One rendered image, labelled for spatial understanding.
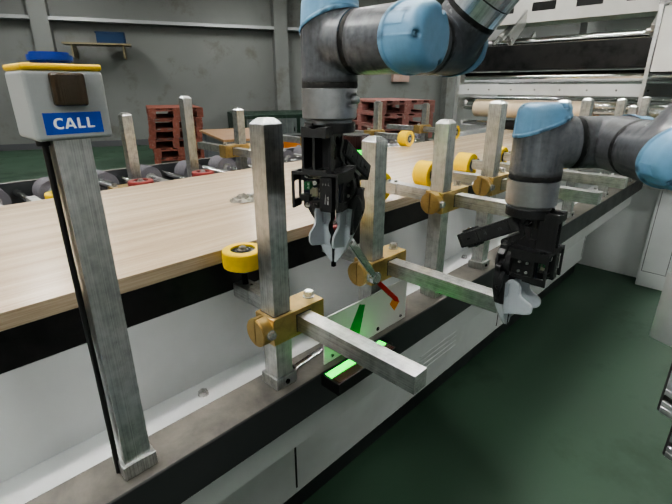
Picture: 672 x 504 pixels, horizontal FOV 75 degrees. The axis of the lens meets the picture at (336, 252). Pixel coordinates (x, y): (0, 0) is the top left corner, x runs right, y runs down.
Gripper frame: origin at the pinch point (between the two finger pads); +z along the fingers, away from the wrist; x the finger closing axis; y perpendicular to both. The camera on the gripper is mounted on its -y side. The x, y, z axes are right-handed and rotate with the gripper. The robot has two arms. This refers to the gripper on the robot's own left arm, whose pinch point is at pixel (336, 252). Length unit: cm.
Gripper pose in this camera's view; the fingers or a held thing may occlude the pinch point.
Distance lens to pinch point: 69.4
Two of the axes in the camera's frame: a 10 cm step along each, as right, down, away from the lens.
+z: 0.0, 9.4, 3.5
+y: -4.1, 3.2, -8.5
